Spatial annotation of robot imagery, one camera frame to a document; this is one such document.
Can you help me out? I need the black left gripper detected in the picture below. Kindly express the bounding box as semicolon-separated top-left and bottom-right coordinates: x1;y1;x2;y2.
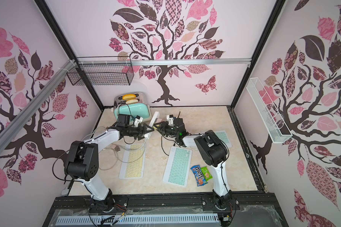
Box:
124;123;154;141

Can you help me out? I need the white power strip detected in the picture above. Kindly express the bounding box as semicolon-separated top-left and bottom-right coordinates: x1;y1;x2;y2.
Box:
149;111;160;127

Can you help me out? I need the yellow wireless keyboard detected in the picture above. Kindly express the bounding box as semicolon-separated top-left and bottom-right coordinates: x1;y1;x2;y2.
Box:
119;143;146;179

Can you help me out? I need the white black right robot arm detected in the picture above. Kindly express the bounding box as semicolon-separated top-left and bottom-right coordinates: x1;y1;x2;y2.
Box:
153;118;233;209

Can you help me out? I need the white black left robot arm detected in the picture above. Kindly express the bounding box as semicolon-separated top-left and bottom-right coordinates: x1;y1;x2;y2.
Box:
64;112;159;212

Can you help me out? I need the mint green toaster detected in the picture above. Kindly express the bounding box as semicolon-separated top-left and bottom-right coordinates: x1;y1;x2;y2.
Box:
113;92;152;122

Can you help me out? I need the blue candy bag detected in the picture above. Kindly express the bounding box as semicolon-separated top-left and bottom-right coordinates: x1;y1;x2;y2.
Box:
190;165;207;186

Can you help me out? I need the green snack packet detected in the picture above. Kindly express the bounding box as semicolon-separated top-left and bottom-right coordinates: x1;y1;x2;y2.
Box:
201;166;213;182

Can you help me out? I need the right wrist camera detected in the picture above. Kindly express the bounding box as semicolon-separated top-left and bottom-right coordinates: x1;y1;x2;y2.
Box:
167;114;176;124

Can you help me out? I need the white power strip cord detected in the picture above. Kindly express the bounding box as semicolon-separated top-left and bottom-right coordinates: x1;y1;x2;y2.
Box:
82;126;123;154

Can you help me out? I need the green wireless keyboard centre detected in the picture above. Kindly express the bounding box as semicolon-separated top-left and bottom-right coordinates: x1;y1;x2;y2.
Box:
163;146;192;187

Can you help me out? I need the green wireless keyboard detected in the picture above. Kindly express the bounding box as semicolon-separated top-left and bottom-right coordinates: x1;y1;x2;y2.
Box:
215;130;232;148
163;146;192;187

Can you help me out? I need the green wireless keyboard right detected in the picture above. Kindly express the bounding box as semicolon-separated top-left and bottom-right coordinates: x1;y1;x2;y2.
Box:
215;130;232;148

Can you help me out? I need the aluminium rail back wall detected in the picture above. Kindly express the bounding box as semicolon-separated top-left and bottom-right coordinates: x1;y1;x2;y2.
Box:
79;58;252;66

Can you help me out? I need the aluminium rail wall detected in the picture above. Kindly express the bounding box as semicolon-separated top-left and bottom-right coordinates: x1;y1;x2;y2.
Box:
0;60;75;154
79;58;252;66

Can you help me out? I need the black wire basket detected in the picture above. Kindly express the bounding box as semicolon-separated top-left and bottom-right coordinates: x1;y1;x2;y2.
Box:
66;57;135;86

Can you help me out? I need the white slotted cable duct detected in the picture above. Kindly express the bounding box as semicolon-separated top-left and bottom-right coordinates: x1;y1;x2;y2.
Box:
53;213;219;227

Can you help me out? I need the white wire shelf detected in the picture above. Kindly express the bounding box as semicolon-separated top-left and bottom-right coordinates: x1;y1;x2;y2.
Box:
246;78;292;144

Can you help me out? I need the aluminium rail left wall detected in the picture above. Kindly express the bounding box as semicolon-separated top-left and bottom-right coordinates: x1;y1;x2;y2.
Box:
0;60;75;154

